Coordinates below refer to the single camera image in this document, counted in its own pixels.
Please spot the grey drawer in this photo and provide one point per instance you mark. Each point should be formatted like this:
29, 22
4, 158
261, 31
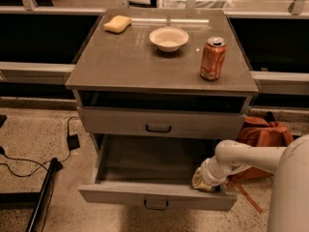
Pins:
163, 123
154, 173

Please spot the grey drawer cabinet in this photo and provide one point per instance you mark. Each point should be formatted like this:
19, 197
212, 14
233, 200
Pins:
132, 50

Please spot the yellow sponge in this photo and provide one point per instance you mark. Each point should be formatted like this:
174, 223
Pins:
117, 24

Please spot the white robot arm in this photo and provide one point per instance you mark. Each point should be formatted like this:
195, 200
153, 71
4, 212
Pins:
289, 204

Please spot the orange backpack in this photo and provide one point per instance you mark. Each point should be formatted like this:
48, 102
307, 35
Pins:
259, 132

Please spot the white bowl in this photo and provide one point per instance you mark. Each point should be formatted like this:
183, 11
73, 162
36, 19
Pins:
169, 39

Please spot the black metal stand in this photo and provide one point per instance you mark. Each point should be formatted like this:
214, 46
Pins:
36, 200

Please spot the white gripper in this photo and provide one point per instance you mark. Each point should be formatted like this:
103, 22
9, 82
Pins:
210, 175

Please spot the metal railing frame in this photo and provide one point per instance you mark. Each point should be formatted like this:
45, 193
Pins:
100, 78

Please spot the orange soda can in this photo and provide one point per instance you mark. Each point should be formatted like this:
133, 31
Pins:
213, 58

